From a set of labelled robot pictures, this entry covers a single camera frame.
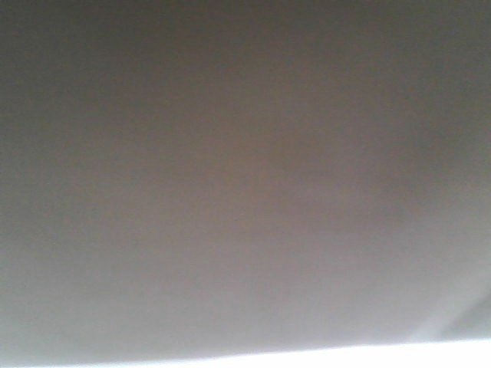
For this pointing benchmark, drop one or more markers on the brown EcoFlow cardboard box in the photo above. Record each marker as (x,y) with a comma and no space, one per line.
(184,179)

